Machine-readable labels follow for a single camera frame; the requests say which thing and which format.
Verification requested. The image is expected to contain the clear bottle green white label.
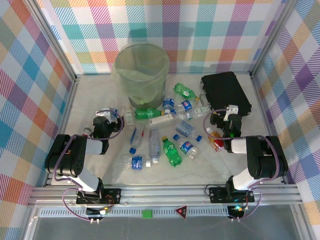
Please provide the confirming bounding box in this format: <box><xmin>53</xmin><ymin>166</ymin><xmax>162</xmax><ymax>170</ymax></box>
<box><xmin>179</xmin><ymin>104</ymin><xmax>213</xmax><ymax>121</ymax></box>

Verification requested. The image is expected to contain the orange drink bottle red label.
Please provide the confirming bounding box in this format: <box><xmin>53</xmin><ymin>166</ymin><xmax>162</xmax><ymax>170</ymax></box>
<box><xmin>206</xmin><ymin>127</ymin><xmax>226</xmax><ymax>153</ymax></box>

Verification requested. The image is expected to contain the crushed clear bottle blue label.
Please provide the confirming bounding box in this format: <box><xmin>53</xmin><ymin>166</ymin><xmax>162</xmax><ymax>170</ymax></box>
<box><xmin>129</xmin><ymin>124</ymin><xmax>146</xmax><ymax>154</ymax></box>

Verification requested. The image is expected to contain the clear square bottle blue cap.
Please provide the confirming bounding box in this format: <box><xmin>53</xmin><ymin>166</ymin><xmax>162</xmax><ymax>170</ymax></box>
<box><xmin>174</xmin><ymin>120</ymin><xmax>203</xmax><ymax>142</ymax></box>

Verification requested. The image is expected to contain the tall clear water bottle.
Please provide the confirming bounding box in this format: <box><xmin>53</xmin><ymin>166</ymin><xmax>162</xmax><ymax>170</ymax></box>
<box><xmin>148</xmin><ymin>127</ymin><xmax>161</xmax><ymax>165</ymax></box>

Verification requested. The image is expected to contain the green Sprite bottle yellow cap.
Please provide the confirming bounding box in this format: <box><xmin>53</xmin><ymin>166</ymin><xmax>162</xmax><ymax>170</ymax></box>
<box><xmin>161</xmin><ymin>135</ymin><xmax>183</xmax><ymax>168</ymax></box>

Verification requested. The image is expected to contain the grey mesh waste bin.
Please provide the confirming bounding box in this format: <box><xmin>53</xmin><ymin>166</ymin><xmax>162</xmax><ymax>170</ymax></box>
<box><xmin>114</xmin><ymin>42</ymin><xmax>170</xmax><ymax>110</ymax></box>

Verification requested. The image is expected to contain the green plastic bin liner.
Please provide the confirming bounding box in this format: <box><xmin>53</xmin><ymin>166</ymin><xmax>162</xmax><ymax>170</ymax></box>
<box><xmin>113</xmin><ymin>42</ymin><xmax>170</xmax><ymax>106</ymax></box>

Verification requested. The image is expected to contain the black hard case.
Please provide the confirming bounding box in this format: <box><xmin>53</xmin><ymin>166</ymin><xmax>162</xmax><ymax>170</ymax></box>
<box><xmin>198</xmin><ymin>71</ymin><xmax>253</xmax><ymax>118</ymax></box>

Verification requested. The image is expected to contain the black controller board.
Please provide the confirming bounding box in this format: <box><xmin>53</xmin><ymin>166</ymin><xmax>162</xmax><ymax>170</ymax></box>
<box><xmin>86</xmin><ymin>205</ymin><xmax>111</xmax><ymax>218</ymax></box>
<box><xmin>227</xmin><ymin>204</ymin><xmax>246</xmax><ymax>218</ymax></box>

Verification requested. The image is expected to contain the red triangle button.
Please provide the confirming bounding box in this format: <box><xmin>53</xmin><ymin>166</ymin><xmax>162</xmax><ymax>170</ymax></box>
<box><xmin>174</xmin><ymin>204</ymin><xmax>189</xmax><ymax>221</ymax></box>

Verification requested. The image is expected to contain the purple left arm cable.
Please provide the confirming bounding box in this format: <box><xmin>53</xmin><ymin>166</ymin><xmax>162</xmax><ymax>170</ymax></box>
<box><xmin>51</xmin><ymin>107</ymin><xmax>125</xmax><ymax>221</ymax></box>

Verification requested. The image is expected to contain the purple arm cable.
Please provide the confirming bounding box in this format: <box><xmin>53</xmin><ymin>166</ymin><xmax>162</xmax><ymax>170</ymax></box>
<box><xmin>51</xmin><ymin>107</ymin><xmax>125</xmax><ymax>221</ymax></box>
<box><xmin>203</xmin><ymin>107</ymin><xmax>282</xmax><ymax>222</ymax></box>

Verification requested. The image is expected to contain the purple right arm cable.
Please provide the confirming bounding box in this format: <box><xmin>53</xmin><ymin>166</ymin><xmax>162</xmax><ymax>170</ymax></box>
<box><xmin>203</xmin><ymin>107</ymin><xmax>282</xmax><ymax>222</ymax></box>

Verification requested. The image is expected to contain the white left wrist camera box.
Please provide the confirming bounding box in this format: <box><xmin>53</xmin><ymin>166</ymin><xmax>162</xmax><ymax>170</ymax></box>
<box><xmin>96</xmin><ymin>109</ymin><xmax>113</xmax><ymax>119</ymax></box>

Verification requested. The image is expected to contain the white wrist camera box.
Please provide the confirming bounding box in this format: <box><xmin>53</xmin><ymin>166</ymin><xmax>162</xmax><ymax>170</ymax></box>
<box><xmin>96</xmin><ymin>109</ymin><xmax>113</xmax><ymax>119</ymax></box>
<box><xmin>224</xmin><ymin>104</ymin><xmax>239</xmax><ymax>122</ymax></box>

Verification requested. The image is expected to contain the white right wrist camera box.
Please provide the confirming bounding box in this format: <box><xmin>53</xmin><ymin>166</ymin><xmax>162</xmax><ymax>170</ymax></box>
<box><xmin>224</xmin><ymin>104</ymin><xmax>239</xmax><ymax>122</ymax></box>

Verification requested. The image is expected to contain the aluminium frame side rail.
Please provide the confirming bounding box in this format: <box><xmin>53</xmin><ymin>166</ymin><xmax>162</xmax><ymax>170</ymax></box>
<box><xmin>249</xmin><ymin>72</ymin><xmax>296</xmax><ymax>185</ymax></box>
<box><xmin>42</xmin><ymin>74</ymin><xmax>81</xmax><ymax>188</ymax></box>

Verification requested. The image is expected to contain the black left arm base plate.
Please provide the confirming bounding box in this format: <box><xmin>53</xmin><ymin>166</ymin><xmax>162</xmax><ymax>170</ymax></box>
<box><xmin>75</xmin><ymin>187</ymin><xmax>123</xmax><ymax>205</ymax></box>

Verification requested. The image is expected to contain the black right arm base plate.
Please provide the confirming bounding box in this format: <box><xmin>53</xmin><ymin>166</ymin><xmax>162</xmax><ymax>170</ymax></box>
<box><xmin>208</xmin><ymin>186</ymin><xmax>255</xmax><ymax>204</ymax></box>

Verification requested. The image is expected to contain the aluminium frame cross rail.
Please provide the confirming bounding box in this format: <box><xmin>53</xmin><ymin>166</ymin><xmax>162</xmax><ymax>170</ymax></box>
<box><xmin>28</xmin><ymin>184</ymin><xmax>305</xmax><ymax>208</ymax></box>

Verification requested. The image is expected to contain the slotted grey cable duct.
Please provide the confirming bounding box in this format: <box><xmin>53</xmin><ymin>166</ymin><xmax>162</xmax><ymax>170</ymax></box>
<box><xmin>37</xmin><ymin>207</ymin><xmax>232</xmax><ymax>218</ymax></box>

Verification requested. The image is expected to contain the aluminium frame upright post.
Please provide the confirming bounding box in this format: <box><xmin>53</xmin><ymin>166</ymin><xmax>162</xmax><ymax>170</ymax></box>
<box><xmin>23</xmin><ymin>0</ymin><xmax>81</xmax><ymax>85</ymax></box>
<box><xmin>249</xmin><ymin>0</ymin><xmax>298</xmax><ymax>78</ymax></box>

